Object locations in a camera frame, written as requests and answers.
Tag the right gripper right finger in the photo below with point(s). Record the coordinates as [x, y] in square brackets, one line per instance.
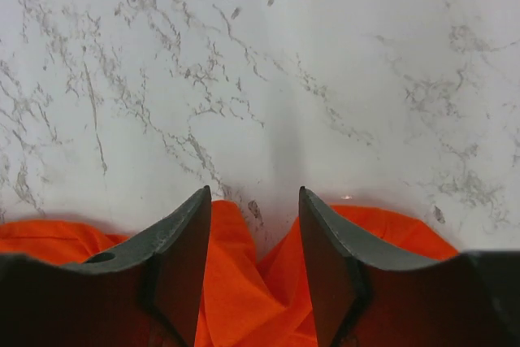
[367, 292]

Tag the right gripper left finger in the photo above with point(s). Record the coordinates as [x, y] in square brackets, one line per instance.
[142, 291]

